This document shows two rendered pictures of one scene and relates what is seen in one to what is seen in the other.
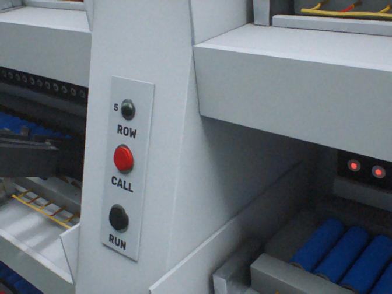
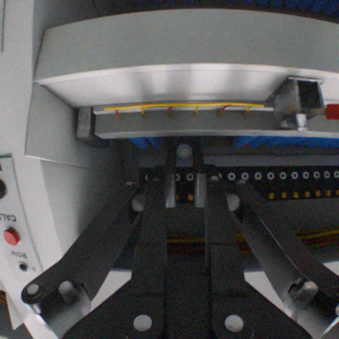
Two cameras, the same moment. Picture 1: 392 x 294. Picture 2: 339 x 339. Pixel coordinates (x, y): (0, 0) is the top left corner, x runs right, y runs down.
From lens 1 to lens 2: 42 cm
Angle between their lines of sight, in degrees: 50
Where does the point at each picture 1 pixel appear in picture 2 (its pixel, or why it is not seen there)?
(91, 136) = (52, 247)
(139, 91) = (21, 276)
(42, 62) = not seen: hidden behind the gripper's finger
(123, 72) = not seen: hidden behind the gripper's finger
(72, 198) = (155, 132)
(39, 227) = (178, 87)
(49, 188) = (200, 130)
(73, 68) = (109, 284)
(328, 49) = not seen: outside the picture
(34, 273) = (138, 34)
